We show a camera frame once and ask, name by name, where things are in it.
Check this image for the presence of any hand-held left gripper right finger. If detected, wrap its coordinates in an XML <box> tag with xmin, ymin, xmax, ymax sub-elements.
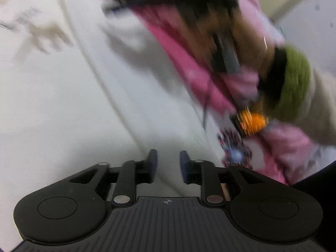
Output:
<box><xmin>180</xmin><ymin>150</ymin><xmax>265</xmax><ymax>207</ymax></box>

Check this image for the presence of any white knit sweater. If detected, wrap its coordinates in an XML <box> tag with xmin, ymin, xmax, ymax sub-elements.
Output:
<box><xmin>0</xmin><ymin>0</ymin><xmax>229</xmax><ymax>250</ymax></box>

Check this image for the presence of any smartphone with lit screen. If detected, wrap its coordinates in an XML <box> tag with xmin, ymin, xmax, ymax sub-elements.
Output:
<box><xmin>231</xmin><ymin>109</ymin><xmax>269</xmax><ymax>138</ymax></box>

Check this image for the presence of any person's right forearm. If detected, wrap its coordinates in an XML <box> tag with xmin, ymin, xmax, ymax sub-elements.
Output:
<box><xmin>259</xmin><ymin>46</ymin><xmax>336</xmax><ymax>146</ymax></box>

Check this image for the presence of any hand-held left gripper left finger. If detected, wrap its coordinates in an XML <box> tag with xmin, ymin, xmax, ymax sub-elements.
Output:
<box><xmin>69</xmin><ymin>149</ymin><xmax>158</xmax><ymax>207</ymax></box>

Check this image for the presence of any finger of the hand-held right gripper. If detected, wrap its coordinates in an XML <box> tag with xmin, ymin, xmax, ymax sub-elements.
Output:
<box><xmin>101</xmin><ymin>0</ymin><xmax>185</xmax><ymax>17</ymax></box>

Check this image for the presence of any person's right hand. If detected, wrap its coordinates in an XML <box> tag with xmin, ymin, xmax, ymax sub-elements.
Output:
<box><xmin>231</xmin><ymin>10</ymin><xmax>276</xmax><ymax>84</ymax></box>

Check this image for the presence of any pink floral bed sheet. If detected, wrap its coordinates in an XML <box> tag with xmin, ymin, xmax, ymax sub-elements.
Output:
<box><xmin>0</xmin><ymin>0</ymin><xmax>289</xmax><ymax>184</ymax></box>

